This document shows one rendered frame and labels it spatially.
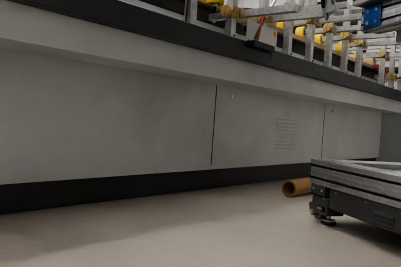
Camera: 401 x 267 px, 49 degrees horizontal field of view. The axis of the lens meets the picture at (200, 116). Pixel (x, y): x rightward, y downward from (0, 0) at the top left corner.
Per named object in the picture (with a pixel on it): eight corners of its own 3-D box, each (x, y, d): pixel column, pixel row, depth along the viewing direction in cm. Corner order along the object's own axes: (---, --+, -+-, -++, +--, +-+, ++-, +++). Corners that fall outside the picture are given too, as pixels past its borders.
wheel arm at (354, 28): (382, 29, 251) (382, 23, 251) (380, 28, 248) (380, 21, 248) (302, 35, 283) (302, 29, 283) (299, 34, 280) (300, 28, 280)
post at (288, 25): (290, 61, 227) (297, -31, 227) (287, 60, 224) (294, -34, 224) (284, 61, 229) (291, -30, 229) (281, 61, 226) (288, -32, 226)
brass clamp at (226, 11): (248, 22, 193) (249, 11, 193) (230, 15, 183) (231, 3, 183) (237, 23, 197) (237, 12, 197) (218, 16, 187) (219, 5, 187)
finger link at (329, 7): (333, 18, 186) (335, -4, 186) (320, 19, 190) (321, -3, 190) (336, 19, 188) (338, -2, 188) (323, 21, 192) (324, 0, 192)
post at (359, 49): (360, 84, 304) (365, 15, 304) (358, 84, 301) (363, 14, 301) (355, 84, 306) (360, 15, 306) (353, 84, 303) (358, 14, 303)
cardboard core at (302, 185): (323, 177, 234) (296, 181, 211) (322, 192, 234) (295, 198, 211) (309, 175, 239) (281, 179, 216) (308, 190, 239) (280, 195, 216)
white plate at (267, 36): (276, 51, 213) (277, 30, 213) (246, 42, 193) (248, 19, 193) (275, 51, 214) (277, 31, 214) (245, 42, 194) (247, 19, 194)
